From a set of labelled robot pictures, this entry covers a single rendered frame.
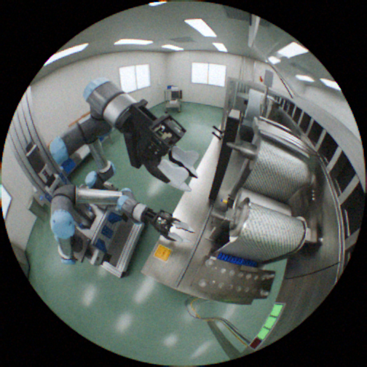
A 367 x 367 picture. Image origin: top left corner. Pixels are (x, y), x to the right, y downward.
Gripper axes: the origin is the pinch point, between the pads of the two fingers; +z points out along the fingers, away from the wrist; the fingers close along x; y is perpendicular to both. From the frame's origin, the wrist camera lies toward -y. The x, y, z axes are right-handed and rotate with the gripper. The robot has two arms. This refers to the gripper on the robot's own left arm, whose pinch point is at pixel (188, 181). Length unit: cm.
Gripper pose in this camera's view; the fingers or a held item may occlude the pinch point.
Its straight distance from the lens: 30.3
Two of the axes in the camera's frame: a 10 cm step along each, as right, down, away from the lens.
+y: 5.9, -2.8, -7.6
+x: 4.1, -7.1, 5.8
